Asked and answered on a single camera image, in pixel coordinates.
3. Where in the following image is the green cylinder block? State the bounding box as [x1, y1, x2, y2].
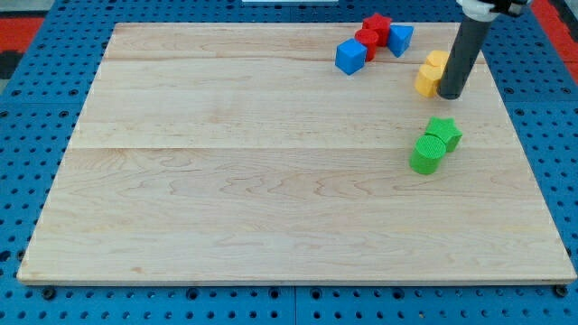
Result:
[409, 135, 446, 175]

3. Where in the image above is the red cylinder block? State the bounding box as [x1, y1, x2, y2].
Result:
[354, 29, 379, 61]

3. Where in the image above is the light wooden board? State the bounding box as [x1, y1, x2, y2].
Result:
[17, 23, 576, 286]

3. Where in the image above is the yellow hexagon block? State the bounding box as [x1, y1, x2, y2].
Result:
[425, 50, 450, 70]

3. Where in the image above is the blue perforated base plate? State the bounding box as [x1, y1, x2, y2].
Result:
[1, 0, 577, 324]

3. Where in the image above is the yellow heart block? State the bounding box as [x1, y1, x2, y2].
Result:
[415, 64, 443, 98]

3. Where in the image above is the red star block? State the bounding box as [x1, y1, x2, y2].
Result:
[362, 13, 393, 47]

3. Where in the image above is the blue cube block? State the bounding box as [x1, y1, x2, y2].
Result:
[334, 38, 368, 75]

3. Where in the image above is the blue triangle block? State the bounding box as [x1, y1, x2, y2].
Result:
[387, 24, 414, 58]

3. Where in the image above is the green star block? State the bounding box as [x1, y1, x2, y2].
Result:
[425, 116, 462, 153]

